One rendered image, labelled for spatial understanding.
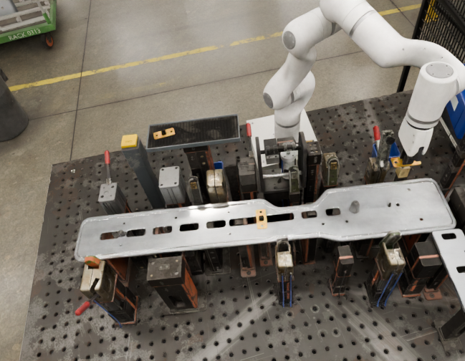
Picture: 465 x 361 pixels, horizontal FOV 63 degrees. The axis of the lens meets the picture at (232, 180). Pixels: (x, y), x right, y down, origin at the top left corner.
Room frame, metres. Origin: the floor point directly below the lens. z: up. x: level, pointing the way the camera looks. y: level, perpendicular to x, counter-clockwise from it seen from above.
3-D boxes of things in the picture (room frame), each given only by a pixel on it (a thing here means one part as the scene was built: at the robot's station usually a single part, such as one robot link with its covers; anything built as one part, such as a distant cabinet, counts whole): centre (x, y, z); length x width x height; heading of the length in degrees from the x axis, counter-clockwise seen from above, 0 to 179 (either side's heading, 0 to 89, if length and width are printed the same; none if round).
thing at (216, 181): (0.91, 0.07, 0.89); 0.13 x 0.11 x 0.38; 174
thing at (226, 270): (0.76, 0.13, 0.84); 0.13 x 0.11 x 0.29; 174
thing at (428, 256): (0.50, -0.60, 0.84); 0.11 x 0.10 x 0.28; 174
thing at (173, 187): (0.94, 0.23, 0.90); 0.13 x 0.10 x 0.41; 174
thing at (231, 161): (0.96, -0.01, 0.90); 0.05 x 0.05 x 0.40; 84
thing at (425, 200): (0.73, -0.06, 1.00); 1.38 x 0.22 x 0.02; 84
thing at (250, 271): (0.74, 0.00, 0.84); 0.17 x 0.06 x 0.29; 174
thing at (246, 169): (0.94, -0.07, 0.89); 0.13 x 0.11 x 0.38; 174
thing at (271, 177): (0.93, -0.20, 0.94); 0.18 x 0.13 x 0.49; 84
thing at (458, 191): (0.66, -0.81, 0.85); 0.12 x 0.03 x 0.30; 174
